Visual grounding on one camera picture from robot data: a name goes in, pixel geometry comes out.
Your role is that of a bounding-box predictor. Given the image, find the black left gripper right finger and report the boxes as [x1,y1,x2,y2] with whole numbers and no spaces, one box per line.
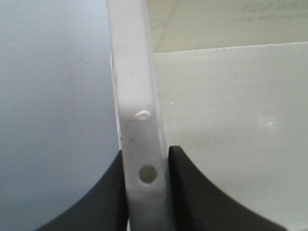
[168,146,285,231]

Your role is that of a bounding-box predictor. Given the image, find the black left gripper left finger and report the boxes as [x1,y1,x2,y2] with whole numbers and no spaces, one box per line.
[38,151,128,231]

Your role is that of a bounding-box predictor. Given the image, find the white plastic tote bin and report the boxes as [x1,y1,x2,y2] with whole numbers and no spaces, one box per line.
[107,0,308,231]

